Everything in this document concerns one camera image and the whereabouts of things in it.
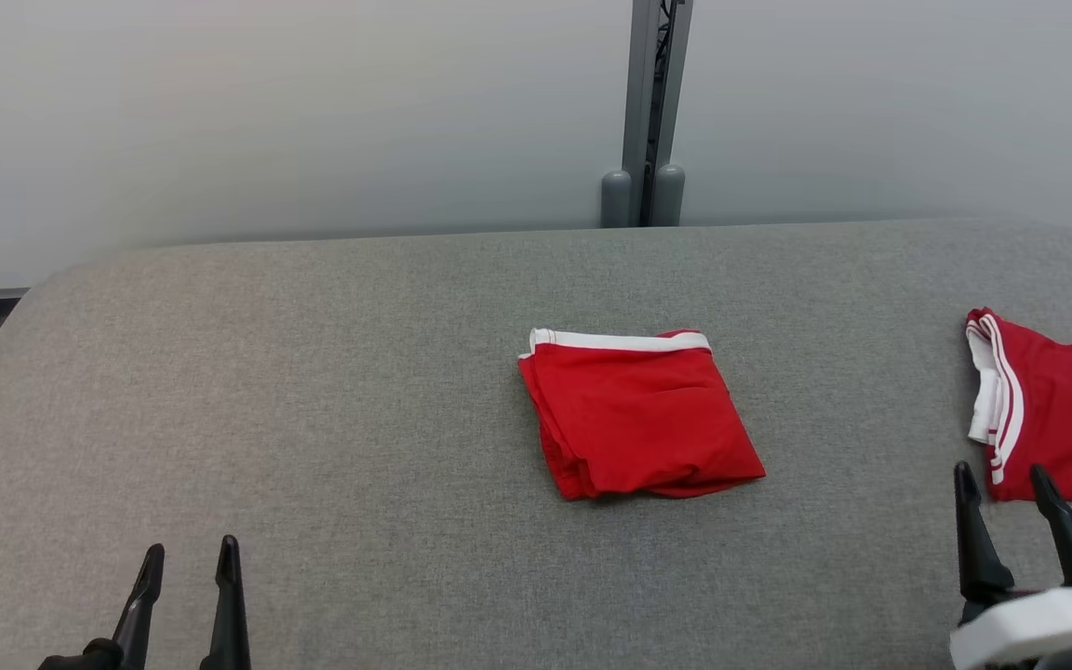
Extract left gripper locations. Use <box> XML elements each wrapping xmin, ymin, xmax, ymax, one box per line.
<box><xmin>38</xmin><ymin>535</ymin><xmax>251</xmax><ymax>670</ymax></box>

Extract grey rounded post cap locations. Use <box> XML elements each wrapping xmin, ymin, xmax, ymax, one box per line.
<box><xmin>601</xmin><ymin>169</ymin><xmax>634</xmax><ymax>229</ymax></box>
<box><xmin>652</xmin><ymin>165</ymin><xmax>686</xmax><ymax>227</ymax></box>

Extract grey fabric padded surface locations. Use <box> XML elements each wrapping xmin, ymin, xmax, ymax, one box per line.
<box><xmin>0</xmin><ymin>219</ymin><xmax>1072</xmax><ymax>670</ymax></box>

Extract grey metal partition post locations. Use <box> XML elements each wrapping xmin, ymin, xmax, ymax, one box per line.
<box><xmin>622</xmin><ymin>0</ymin><xmax>693</xmax><ymax>227</ymax></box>

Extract red shorts with white trim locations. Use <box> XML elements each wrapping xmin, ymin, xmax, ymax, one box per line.
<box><xmin>517</xmin><ymin>328</ymin><xmax>767</xmax><ymax>502</ymax></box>

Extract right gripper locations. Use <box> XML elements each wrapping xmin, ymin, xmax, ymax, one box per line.
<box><xmin>950</xmin><ymin>462</ymin><xmax>1072</xmax><ymax>670</ymax></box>

